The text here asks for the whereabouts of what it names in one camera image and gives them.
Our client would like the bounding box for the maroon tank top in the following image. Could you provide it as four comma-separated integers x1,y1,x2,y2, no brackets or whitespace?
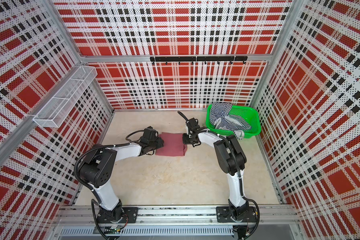
156,133,188,157

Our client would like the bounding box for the striped tank top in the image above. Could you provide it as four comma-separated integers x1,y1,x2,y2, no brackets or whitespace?
209,103,252,140

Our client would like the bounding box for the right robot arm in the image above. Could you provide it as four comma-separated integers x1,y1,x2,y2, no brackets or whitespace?
179,112,260,223

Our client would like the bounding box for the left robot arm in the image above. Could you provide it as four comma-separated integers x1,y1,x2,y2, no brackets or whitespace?
74,127,164,224

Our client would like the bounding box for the green plastic basket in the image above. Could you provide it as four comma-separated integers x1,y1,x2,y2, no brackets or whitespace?
206,105,261,139

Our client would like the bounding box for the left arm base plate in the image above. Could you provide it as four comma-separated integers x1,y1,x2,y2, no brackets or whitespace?
95,207,138,224

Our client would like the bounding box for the black hook rail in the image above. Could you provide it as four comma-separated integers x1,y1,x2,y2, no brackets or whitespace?
150,56,248,63

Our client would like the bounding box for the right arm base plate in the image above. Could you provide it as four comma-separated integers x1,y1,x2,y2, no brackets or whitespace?
216,207,257,223

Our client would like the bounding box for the aluminium front rail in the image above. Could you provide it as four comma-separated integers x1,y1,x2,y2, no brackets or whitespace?
53,205,300,227

